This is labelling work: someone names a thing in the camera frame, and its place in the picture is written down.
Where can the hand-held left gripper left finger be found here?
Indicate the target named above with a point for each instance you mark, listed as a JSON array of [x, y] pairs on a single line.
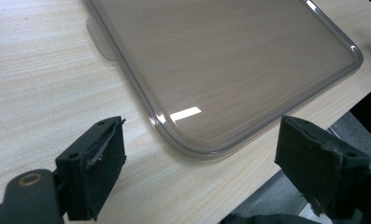
[[91, 174]]

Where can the clear grey plastic tray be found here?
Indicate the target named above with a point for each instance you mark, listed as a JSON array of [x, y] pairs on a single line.
[[223, 71]]

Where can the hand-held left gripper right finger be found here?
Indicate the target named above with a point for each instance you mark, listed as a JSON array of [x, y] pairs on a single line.
[[317, 168]]

